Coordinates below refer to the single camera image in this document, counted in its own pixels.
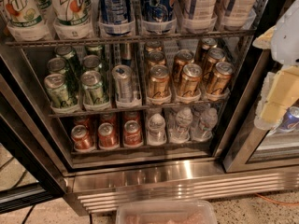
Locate orange cable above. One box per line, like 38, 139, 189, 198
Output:
255, 192, 299, 207

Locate white bottle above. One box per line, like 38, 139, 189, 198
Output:
178, 0, 217, 33
218, 0, 256, 30

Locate fridge glass door right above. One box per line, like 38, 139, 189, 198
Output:
222, 49, 299, 173

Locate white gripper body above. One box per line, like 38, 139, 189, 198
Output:
254, 65, 299, 130

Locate blue can behind glass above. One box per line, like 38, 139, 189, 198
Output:
278, 106, 299, 133

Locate silver can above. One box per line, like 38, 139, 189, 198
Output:
112, 64, 134, 103

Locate red can front left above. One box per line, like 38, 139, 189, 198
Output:
71, 125, 95, 152

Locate green can front left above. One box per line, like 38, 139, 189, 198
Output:
44, 74, 78, 108

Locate gold can front right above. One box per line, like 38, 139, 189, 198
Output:
206, 62, 235, 95

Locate clear water bottle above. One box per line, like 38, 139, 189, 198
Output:
192, 108, 218, 142
147, 114, 166, 146
170, 107, 193, 144

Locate green can front right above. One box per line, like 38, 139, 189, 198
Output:
80, 70, 108, 105

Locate white bottle left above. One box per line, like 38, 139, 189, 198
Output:
178, 0, 217, 33

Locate red can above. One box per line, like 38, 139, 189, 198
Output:
98, 122, 120, 150
71, 125, 95, 152
123, 120, 143, 147

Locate red can front right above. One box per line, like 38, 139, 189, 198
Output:
123, 120, 143, 147

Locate gold can front middle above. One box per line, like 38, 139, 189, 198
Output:
177, 63, 202, 97

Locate blue bottle right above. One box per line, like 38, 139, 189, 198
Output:
140, 0, 175, 34

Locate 7up bottle right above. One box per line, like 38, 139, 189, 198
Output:
52, 0, 93, 39

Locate gold can front left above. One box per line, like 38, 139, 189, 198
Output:
148, 65, 170, 99

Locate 7up bottle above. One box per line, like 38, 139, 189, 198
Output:
0, 0, 51, 41
52, 0, 93, 39

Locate red can front middle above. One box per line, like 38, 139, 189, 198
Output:
98, 122, 120, 150

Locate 7up bottle left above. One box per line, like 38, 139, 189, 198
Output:
0, 0, 51, 41

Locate clear plastic container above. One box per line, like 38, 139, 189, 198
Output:
115, 200, 218, 224

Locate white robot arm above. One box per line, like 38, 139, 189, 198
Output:
253, 0, 299, 130

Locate green can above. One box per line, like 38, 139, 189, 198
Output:
80, 70, 108, 105
47, 57, 78, 89
44, 74, 78, 108
82, 55, 107, 77

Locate gold can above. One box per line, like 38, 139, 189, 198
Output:
172, 49, 194, 83
177, 63, 202, 97
147, 50, 166, 70
148, 65, 170, 99
206, 62, 235, 95
202, 48, 226, 80

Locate blue bottle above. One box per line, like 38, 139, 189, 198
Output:
99, 0, 133, 35
140, 0, 175, 34

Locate white bottle right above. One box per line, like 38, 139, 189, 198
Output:
218, 0, 256, 30

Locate blue bottle left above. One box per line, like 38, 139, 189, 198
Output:
99, 0, 133, 35

